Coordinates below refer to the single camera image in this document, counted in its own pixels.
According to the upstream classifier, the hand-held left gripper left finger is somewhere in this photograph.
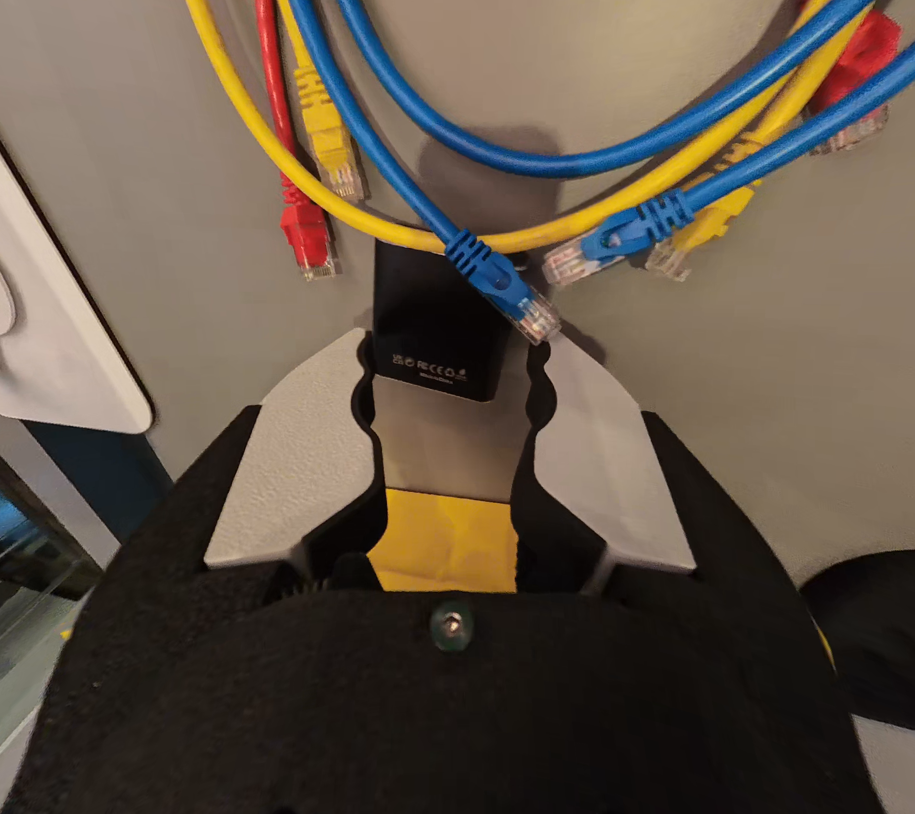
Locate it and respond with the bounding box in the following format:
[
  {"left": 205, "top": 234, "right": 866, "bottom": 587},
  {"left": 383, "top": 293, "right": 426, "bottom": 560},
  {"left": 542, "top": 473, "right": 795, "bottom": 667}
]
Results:
[{"left": 202, "top": 326, "right": 390, "bottom": 572}]

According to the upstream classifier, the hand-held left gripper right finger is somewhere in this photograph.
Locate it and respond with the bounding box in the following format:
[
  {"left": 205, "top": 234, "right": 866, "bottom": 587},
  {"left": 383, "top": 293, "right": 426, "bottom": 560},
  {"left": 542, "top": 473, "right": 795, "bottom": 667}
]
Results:
[{"left": 511, "top": 334, "right": 700, "bottom": 575}]

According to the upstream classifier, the black ethernet switch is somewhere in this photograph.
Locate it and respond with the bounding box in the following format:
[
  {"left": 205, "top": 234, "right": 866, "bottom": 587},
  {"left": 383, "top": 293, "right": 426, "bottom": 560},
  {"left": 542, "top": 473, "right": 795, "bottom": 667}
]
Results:
[{"left": 372, "top": 241, "right": 505, "bottom": 404}]

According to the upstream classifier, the blue ethernet cable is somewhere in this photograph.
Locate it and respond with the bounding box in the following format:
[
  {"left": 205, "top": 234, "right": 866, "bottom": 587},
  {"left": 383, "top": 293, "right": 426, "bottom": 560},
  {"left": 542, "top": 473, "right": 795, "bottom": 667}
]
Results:
[{"left": 261, "top": 0, "right": 915, "bottom": 345}]

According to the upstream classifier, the yellow ethernet cable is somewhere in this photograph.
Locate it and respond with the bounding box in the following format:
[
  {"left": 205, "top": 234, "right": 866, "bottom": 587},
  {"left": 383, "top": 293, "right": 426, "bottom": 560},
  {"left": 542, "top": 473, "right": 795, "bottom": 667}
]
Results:
[{"left": 159, "top": 0, "right": 915, "bottom": 284}]

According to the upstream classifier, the yellow tape patch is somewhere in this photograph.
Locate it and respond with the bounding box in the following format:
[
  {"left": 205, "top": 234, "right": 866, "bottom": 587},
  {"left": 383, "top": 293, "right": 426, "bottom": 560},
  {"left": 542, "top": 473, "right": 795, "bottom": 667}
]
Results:
[{"left": 375, "top": 487, "right": 519, "bottom": 595}]

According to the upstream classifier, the dark rounded object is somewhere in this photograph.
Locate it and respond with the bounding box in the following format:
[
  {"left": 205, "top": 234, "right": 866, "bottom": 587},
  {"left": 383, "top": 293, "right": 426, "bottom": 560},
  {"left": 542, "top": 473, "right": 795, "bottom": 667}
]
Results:
[{"left": 799, "top": 548, "right": 915, "bottom": 731}]

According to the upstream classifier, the red ethernet cable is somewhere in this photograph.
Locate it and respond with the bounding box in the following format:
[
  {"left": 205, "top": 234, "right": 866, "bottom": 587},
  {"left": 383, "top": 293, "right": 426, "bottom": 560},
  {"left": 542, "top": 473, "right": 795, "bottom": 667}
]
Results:
[{"left": 247, "top": 0, "right": 903, "bottom": 284}]

